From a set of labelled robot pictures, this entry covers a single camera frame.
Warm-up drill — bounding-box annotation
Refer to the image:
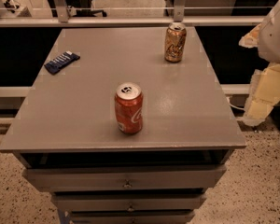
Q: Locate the bottom grey drawer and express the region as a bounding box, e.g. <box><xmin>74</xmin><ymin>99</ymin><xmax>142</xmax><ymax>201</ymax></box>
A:
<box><xmin>70</xmin><ymin>210</ymin><xmax>194</xmax><ymax>224</ymax></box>

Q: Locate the red coke can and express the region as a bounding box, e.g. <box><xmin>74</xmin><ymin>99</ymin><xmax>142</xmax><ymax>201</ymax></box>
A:
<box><xmin>115</xmin><ymin>82</ymin><xmax>144</xmax><ymax>134</ymax></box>

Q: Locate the middle grey drawer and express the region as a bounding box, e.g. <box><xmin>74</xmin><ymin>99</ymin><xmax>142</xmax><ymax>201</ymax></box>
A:
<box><xmin>52</xmin><ymin>193</ymin><xmax>206</xmax><ymax>212</ymax></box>

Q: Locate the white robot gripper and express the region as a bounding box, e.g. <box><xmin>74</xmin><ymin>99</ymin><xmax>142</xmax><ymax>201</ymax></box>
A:
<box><xmin>239</xmin><ymin>0</ymin><xmax>280</xmax><ymax>126</ymax></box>

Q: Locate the top grey drawer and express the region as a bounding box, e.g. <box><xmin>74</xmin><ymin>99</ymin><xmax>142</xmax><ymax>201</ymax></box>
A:
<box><xmin>23</xmin><ymin>165</ymin><xmax>226</xmax><ymax>192</ymax></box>

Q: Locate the metal railing frame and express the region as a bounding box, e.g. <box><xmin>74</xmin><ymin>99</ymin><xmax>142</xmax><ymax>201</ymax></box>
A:
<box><xmin>0</xmin><ymin>0</ymin><xmax>278</xmax><ymax>27</ymax></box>

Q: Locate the blue snack packet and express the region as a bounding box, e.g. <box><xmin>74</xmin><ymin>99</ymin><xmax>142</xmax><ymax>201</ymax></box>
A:
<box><xmin>45</xmin><ymin>51</ymin><xmax>80</xmax><ymax>75</ymax></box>

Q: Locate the grey drawer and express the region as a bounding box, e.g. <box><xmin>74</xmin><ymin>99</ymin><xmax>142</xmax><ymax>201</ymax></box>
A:
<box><xmin>23</xmin><ymin>165</ymin><xmax>226</xmax><ymax>192</ymax></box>
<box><xmin>52</xmin><ymin>193</ymin><xmax>206</xmax><ymax>212</ymax></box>
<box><xmin>70</xmin><ymin>210</ymin><xmax>194</xmax><ymax>224</ymax></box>

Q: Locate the gold soda can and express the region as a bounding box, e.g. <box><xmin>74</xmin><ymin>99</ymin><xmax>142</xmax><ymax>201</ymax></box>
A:
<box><xmin>164</xmin><ymin>22</ymin><xmax>187</xmax><ymax>63</ymax></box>

